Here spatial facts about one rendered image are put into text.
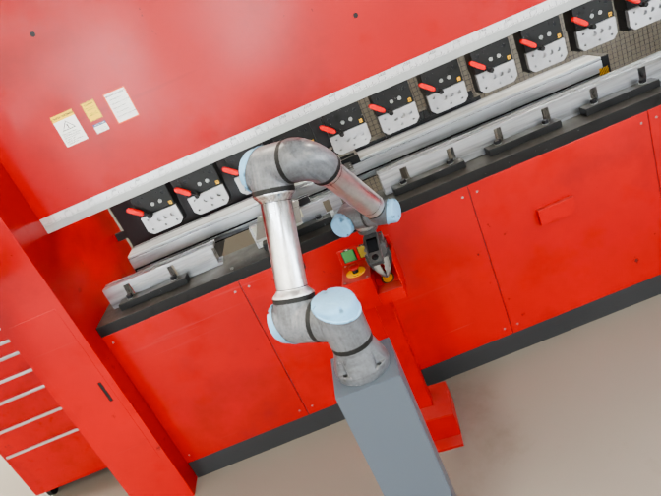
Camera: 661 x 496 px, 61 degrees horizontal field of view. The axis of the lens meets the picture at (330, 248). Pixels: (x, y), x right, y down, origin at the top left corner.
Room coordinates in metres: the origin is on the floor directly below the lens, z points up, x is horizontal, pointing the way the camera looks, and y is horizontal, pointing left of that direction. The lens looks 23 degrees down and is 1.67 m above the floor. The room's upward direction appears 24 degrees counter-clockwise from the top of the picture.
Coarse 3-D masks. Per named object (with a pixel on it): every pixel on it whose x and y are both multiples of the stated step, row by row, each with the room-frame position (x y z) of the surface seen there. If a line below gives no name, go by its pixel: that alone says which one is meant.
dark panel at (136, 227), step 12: (312, 120) 2.66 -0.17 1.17; (324, 132) 2.66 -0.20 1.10; (264, 144) 2.68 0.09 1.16; (324, 144) 2.66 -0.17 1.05; (228, 180) 2.69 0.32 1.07; (240, 192) 2.69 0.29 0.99; (120, 204) 2.72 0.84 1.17; (132, 204) 2.72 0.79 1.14; (228, 204) 2.70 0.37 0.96; (120, 216) 2.73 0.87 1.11; (132, 216) 2.72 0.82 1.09; (192, 216) 2.71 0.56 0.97; (204, 216) 2.70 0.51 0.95; (132, 228) 2.72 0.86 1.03; (144, 228) 2.72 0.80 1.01; (168, 228) 2.71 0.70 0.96; (132, 240) 2.73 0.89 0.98; (144, 240) 2.72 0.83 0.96
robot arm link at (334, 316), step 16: (336, 288) 1.30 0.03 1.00; (320, 304) 1.25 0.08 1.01; (336, 304) 1.23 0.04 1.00; (352, 304) 1.22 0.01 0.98; (320, 320) 1.23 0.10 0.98; (336, 320) 1.20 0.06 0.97; (352, 320) 1.21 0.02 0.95; (320, 336) 1.24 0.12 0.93; (336, 336) 1.21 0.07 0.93; (352, 336) 1.20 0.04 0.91; (368, 336) 1.22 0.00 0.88
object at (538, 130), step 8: (552, 120) 2.06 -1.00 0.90; (560, 120) 2.03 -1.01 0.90; (536, 128) 2.05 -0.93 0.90; (544, 128) 2.03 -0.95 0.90; (552, 128) 2.03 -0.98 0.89; (512, 136) 2.08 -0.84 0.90; (520, 136) 2.04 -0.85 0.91; (528, 136) 2.03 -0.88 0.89; (536, 136) 2.03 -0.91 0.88; (504, 144) 2.04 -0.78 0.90; (512, 144) 2.04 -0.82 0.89; (520, 144) 2.04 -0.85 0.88; (488, 152) 2.05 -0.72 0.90; (496, 152) 2.04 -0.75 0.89
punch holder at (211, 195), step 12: (204, 168) 2.15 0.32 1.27; (216, 168) 2.19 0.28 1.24; (180, 180) 2.16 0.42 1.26; (192, 180) 2.15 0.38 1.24; (204, 180) 2.15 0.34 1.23; (192, 192) 2.15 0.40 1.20; (204, 192) 2.15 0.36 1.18; (216, 192) 2.15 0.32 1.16; (228, 192) 2.20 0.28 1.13; (192, 204) 2.15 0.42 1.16; (204, 204) 2.15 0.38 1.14; (216, 204) 2.15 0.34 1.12
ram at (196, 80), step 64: (0, 0) 2.17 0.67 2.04; (64, 0) 2.16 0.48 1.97; (128, 0) 2.15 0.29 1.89; (192, 0) 2.14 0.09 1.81; (256, 0) 2.13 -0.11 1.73; (320, 0) 2.11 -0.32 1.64; (384, 0) 2.10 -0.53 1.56; (448, 0) 2.09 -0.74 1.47; (512, 0) 2.07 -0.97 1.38; (576, 0) 2.06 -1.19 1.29; (0, 64) 2.18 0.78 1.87; (64, 64) 2.17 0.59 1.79; (128, 64) 2.16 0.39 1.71; (192, 64) 2.14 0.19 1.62; (256, 64) 2.13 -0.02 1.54; (320, 64) 2.12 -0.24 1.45; (384, 64) 2.11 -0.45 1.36; (0, 128) 2.19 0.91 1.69; (128, 128) 2.16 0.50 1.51; (192, 128) 2.15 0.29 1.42; (64, 192) 2.18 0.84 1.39; (128, 192) 2.17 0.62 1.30
